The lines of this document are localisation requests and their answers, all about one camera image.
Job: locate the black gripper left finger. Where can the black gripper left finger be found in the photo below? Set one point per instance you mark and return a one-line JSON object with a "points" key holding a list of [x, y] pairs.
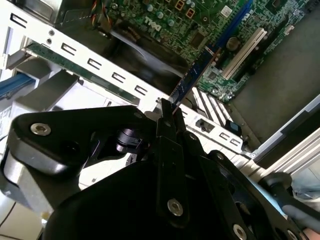
{"points": [[75, 120]]}

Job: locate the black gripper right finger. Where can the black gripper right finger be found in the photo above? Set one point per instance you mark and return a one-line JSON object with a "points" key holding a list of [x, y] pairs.
{"points": [[220, 165]]}

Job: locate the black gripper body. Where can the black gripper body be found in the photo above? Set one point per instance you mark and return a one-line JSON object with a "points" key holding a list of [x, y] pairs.
{"points": [[112, 205]]}

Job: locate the RAM stick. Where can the RAM stick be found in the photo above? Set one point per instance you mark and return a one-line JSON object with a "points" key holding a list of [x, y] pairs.
{"points": [[192, 72]]}

